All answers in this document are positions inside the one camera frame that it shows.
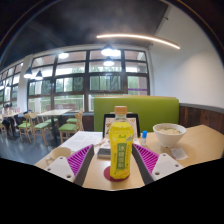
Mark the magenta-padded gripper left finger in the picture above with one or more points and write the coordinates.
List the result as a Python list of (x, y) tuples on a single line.
[(78, 159)]

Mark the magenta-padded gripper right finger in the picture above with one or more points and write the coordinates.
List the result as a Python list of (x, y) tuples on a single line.
[(147, 158)]

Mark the yellow drink bottle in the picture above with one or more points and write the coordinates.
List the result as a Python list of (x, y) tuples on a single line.
[(121, 146)]

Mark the white paper sheet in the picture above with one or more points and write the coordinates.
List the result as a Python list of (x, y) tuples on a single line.
[(81, 140)]

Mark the small blue-capped white bottle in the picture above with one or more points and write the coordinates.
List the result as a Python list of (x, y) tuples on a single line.
[(144, 138)]

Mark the small dark grey box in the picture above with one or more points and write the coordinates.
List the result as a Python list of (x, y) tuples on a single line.
[(104, 153)]

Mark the flat round red coaster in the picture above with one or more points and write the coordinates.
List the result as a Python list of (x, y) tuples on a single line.
[(106, 174)]

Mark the white bowl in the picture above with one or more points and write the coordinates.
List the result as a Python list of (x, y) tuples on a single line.
[(169, 135)]

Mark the small white receipt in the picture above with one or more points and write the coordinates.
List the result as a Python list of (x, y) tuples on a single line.
[(179, 153)]

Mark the wooden chairs with green cushions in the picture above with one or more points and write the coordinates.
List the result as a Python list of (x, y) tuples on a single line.
[(68, 127)]

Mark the black-framed tablet stand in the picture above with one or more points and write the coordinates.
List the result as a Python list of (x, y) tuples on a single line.
[(106, 125)]

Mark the green booth backrest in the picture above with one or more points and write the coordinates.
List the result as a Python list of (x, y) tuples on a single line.
[(150, 110)]

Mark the light wooden dining table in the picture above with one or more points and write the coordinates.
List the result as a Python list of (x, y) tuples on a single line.
[(53, 112)]

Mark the person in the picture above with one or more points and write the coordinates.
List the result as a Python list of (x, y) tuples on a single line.
[(8, 118)]

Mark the black pendant lamps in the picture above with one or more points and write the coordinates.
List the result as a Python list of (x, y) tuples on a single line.
[(108, 50)]

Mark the long linear ceiling lamp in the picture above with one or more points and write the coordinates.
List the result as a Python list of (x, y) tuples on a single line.
[(136, 36)]

